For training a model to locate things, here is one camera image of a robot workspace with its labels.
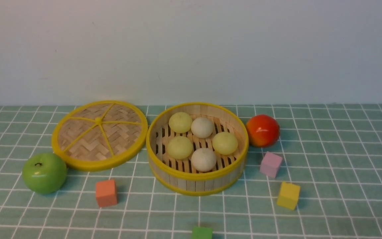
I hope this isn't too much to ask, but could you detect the green bun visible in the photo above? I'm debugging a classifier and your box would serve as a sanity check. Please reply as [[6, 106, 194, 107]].
[[212, 132, 238, 155], [166, 136, 194, 160], [168, 112, 193, 134]]

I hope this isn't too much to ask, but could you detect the white bun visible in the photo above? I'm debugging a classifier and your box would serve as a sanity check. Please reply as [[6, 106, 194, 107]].
[[191, 148, 217, 172], [191, 118, 214, 138]]

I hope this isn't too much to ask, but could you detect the yellow-rimmed bamboo steamer tray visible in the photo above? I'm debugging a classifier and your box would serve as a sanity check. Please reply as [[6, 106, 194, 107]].
[[146, 102, 249, 196]]

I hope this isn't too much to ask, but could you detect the yellow-rimmed bamboo steamer lid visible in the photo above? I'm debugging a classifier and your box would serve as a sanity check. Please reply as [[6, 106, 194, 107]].
[[51, 100, 148, 172]]

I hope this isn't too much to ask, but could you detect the red orange tomato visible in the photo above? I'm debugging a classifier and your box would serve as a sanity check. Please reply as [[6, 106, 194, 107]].
[[246, 115, 280, 148]]

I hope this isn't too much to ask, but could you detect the pink cube block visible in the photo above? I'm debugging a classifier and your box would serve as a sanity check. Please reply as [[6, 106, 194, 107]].
[[260, 152, 283, 178]]

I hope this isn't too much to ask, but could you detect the orange cube block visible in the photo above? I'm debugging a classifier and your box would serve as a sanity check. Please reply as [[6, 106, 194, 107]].
[[95, 179, 118, 207]]

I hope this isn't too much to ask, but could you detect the green cube block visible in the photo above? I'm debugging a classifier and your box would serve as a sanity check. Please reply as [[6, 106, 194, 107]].
[[191, 226, 213, 239]]

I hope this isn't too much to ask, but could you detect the yellow cube block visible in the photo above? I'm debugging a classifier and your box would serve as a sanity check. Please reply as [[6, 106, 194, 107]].
[[277, 182, 301, 210]]

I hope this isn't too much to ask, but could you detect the green apple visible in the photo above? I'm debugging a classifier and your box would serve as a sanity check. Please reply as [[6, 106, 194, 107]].
[[21, 152, 68, 194]]

